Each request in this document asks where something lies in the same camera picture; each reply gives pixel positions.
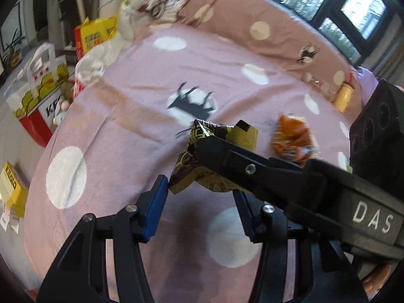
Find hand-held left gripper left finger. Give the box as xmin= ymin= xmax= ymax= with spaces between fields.
xmin=36 ymin=174 xmax=169 ymax=303

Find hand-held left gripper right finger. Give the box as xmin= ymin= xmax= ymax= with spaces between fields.
xmin=233 ymin=191 xmax=368 ymax=303

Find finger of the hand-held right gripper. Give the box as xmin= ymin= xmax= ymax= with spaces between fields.
xmin=189 ymin=135 xmax=311 ymax=220

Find gold and brown snack packet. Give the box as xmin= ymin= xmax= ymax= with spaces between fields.
xmin=168 ymin=118 xmax=259 ymax=195

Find person's right hand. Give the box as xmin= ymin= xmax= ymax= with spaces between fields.
xmin=361 ymin=263 xmax=394 ymax=296

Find orange snack packet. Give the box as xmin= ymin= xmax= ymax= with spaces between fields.
xmin=271 ymin=114 xmax=322 ymax=168

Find pink polka dot blanket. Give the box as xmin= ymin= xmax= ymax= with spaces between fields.
xmin=23 ymin=23 xmax=357 ymax=303

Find yellow drink bottle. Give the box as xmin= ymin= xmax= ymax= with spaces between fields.
xmin=333 ymin=80 xmax=357 ymax=113

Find clear plastic bottle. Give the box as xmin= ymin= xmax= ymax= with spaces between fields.
xmin=302 ymin=72 xmax=339 ymax=98

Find purple floral cloth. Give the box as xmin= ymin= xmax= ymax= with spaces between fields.
xmin=356 ymin=66 xmax=380 ymax=105

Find small plush toy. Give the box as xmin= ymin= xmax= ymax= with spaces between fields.
xmin=52 ymin=81 xmax=75 ymax=126

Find yellow cardboard box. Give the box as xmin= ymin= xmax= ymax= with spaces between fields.
xmin=0 ymin=161 xmax=30 ymax=218

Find white paper cards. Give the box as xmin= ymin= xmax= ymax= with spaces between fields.
xmin=0 ymin=208 xmax=22 ymax=233

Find pink dotted pillow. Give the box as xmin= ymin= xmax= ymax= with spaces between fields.
xmin=177 ymin=0 xmax=363 ymax=114

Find white and red paper bag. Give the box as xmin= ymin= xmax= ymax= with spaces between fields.
xmin=4 ymin=42 xmax=75 ymax=147

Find white plastic bag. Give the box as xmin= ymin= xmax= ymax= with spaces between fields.
xmin=74 ymin=27 xmax=135 ymax=86

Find yellow red box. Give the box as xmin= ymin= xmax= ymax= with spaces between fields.
xmin=74 ymin=15 xmax=119 ymax=60

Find black framed window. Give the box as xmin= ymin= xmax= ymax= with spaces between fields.
xmin=221 ymin=0 xmax=404 ymax=67

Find pile of white clothes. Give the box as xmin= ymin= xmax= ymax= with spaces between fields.
xmin=121 ymin=0 xmax=190 ymax=27

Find potted plant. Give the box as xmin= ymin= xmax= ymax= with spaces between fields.
xmin=0 ymin=28 xmax=27 ymax=71

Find dark furniture panel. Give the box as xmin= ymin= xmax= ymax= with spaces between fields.
xmin=57 ymin=0 xmax=88 ymax=22

